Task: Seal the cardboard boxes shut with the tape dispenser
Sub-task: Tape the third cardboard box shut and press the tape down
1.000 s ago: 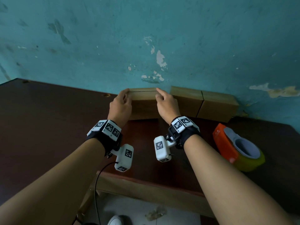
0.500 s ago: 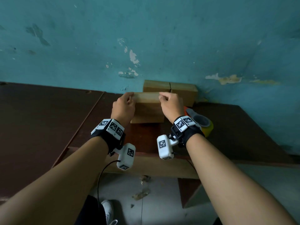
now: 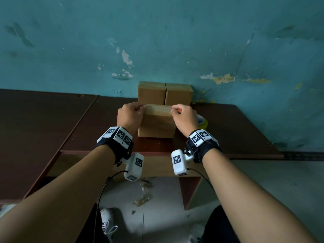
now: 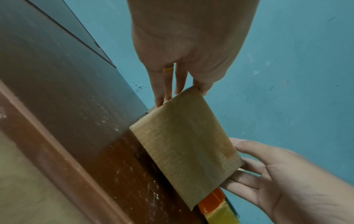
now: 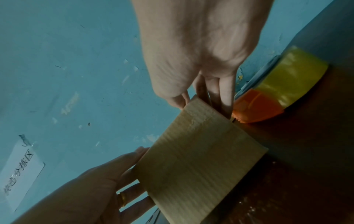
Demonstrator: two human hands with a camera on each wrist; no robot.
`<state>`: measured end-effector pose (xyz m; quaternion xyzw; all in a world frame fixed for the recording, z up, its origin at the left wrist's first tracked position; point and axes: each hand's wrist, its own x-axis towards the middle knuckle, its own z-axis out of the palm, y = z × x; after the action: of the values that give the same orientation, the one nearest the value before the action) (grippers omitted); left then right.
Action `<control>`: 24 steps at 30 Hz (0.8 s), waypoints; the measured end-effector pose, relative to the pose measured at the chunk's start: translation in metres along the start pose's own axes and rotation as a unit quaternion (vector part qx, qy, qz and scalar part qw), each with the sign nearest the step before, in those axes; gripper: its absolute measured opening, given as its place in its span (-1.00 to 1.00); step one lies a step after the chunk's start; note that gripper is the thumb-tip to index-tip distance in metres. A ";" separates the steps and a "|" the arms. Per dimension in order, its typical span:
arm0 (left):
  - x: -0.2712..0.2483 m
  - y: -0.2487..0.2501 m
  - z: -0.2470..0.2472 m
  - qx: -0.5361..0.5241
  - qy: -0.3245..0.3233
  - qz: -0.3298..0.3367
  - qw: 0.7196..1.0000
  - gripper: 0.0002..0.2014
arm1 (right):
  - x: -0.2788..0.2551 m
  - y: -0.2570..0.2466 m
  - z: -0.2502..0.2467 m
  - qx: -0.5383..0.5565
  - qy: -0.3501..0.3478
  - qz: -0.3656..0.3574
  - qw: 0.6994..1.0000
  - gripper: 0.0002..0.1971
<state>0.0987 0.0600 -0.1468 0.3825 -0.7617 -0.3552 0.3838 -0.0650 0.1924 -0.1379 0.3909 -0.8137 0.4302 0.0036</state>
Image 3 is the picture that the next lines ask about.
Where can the person's right hand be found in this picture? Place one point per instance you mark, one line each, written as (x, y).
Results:
(186, 120)

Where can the person's left hand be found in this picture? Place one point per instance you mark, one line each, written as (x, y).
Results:
(130, 117)

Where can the orange tape dispenser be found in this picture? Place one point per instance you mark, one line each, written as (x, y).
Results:
(200, 119)

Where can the yellowish clear tape roll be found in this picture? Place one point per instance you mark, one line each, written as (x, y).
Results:
(204, 125)

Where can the small brown cardboard box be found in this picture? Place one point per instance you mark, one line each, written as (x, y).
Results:
(179, 96)

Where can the cardboard box with dark edge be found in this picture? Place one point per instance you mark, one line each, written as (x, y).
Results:
(157, 126)

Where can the large brown cardboard box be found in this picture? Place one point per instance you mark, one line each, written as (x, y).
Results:
(152, 94)

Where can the person's right forearm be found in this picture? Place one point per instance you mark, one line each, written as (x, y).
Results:
(248, 199)

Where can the person's left forearm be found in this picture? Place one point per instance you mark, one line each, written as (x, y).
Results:
(58, 199)

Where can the dark brown wooden table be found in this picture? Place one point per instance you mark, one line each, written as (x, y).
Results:
(240, 134)

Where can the crumpled clear plastic scrap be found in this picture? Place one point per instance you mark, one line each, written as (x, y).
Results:
(143, 199)

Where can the white left shoe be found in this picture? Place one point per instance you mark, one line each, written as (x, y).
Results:
(106, 218)

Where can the black trousers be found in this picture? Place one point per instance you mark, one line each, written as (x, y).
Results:
(220, 227)

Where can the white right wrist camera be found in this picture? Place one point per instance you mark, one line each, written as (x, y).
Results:
(179, 164)

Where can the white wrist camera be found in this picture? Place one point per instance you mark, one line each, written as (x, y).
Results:
(179, 164)
(134, 168)

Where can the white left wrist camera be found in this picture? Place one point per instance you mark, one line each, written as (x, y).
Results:
(134, 168)

